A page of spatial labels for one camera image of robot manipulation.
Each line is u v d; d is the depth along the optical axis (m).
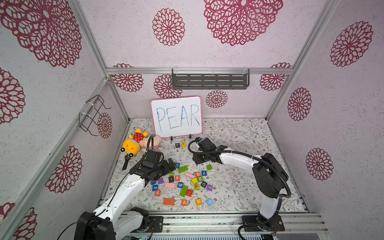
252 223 0.73
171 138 1.07
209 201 0.80
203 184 0.85
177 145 1.04
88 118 0.75
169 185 0.86
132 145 0.95
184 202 0.80
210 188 0.85
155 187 0.85
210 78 0.93
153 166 0.63
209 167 0.94
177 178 0.88
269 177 0.48
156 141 1.01
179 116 1.03
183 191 0.84
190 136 1.07
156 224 0.73
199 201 0.80
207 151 0.71
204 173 0.90
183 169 0.93
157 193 0.83
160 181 0.87
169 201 0.82
